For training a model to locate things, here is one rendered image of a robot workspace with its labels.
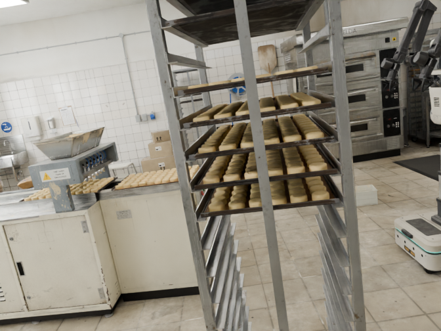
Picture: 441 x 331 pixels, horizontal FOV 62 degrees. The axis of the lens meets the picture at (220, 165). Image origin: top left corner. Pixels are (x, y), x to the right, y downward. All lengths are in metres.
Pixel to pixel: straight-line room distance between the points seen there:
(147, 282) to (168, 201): 0.66
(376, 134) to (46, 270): 4.82
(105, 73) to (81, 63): 0.44
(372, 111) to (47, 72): 5.35
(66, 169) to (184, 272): 1.10
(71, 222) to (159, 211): 0.59
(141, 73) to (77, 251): 4.36
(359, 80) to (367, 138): 0.89
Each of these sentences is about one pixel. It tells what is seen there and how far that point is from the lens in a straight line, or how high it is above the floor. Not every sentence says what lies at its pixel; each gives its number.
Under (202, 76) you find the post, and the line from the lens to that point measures 1.61.
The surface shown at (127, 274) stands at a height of 0.24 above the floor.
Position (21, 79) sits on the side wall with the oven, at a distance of 7.26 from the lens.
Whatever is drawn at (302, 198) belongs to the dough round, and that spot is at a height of 1.15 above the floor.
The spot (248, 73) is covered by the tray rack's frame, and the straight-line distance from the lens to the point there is 0.99.
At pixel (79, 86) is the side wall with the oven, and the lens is 6.88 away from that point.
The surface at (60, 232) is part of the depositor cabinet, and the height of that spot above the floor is 0.70.
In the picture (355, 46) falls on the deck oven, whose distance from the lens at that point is 5.90.
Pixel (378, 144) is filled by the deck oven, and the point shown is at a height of 0.23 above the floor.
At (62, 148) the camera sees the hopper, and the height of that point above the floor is 1.26.
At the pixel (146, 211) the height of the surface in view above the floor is 0.72.
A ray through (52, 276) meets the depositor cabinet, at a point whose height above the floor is 0.38.
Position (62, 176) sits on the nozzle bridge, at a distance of 2.60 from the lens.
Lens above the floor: 1.50
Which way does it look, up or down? 12 degrees down
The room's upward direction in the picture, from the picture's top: 9 degrees counter-clockwise
